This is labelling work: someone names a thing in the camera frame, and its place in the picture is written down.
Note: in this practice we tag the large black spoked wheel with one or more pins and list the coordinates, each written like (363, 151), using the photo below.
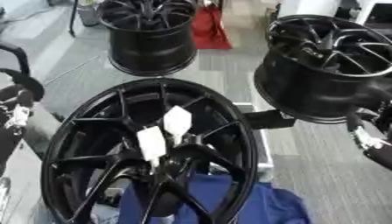
(97, 140)

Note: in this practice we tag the red bag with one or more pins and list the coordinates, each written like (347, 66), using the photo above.
(209, 27)

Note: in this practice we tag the blue cloth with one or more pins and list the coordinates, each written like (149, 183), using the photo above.
(260, 204)

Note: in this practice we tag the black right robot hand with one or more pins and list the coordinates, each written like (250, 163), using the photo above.
(375, 137)

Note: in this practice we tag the black wheel rim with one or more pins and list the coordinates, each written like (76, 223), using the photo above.
(150, 43)
(316, 73)

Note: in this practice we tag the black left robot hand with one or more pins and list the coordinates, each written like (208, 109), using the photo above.
(18, 87)

